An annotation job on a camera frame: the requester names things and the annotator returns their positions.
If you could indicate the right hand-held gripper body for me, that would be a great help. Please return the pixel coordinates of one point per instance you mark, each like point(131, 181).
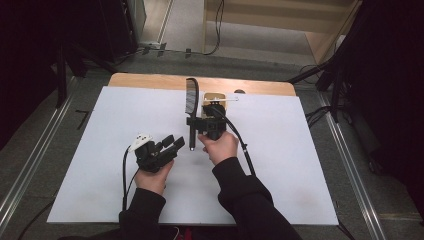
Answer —
point(216, 125)

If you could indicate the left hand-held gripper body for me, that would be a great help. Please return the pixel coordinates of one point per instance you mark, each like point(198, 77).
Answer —
point(151, 158)

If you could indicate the black comb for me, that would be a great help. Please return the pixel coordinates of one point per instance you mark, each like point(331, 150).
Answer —
point(192, 96)

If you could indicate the beige square cup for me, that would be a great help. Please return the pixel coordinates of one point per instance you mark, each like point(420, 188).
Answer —
point(210, 96)

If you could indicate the person's left hand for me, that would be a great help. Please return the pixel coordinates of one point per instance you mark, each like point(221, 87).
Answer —
point(153, 181)

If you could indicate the person's right hand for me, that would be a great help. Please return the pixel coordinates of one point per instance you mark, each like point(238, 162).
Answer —
point(221, 148)

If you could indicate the dark round table grommet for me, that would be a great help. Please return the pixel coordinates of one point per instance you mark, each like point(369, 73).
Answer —
point(239, 91)

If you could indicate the wooden table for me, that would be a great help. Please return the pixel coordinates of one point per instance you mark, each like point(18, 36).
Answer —
point(150, 81)

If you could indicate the white table board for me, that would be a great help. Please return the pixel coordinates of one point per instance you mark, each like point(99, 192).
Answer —
point(283, 160)

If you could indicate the person's dark clothing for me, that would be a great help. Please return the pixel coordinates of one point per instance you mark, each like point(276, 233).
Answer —
point(186, 234)

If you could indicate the black stand leg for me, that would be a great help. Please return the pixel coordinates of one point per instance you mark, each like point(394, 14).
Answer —
point(313, 71)

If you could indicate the wooden shelf unit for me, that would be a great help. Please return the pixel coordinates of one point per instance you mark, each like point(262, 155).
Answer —
point(266, 20)

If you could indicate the black stand legs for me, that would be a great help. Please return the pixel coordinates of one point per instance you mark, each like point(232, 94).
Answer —
point(61, 76)

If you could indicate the black curtain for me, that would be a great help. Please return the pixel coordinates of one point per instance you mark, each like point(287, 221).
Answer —
point(393, 83)

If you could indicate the metal floor rail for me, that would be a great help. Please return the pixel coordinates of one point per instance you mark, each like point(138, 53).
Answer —
point(353, 166)
point(36, 143)

